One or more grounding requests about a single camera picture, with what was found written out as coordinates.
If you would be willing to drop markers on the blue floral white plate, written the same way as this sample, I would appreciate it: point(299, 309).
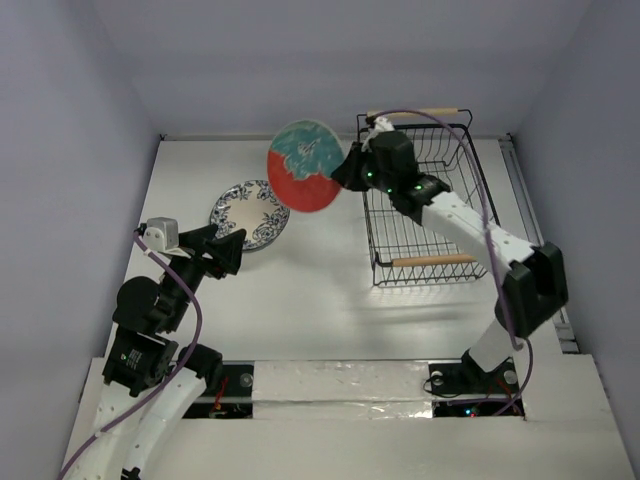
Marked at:
point(253, 206)

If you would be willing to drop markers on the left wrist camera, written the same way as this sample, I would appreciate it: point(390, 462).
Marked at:
point(161, 234)

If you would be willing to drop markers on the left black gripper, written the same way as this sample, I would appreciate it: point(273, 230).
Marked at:
point(226, 249)

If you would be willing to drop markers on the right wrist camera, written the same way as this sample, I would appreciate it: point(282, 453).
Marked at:
point(377, 126)

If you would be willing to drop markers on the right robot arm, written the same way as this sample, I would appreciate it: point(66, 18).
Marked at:
point(530, 279)

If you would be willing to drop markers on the white bowl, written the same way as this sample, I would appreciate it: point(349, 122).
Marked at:
point(253, 246)

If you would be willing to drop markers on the teal red plate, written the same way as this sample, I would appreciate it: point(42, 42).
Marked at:
point(300, 160)

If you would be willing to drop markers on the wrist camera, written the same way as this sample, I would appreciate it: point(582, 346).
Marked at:
point(377, 126)
point(161, 234)

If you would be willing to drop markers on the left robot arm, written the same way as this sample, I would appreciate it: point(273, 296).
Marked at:
point(156, 366)

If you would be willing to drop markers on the black wire dish rack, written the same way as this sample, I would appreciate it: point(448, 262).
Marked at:
point(403, 253)

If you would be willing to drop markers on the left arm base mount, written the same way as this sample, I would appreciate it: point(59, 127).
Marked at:
point(231, 399)

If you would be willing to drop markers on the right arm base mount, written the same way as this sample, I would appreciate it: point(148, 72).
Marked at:
point(461, 392)

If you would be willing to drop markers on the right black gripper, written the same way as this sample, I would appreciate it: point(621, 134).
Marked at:
point(358, 163)

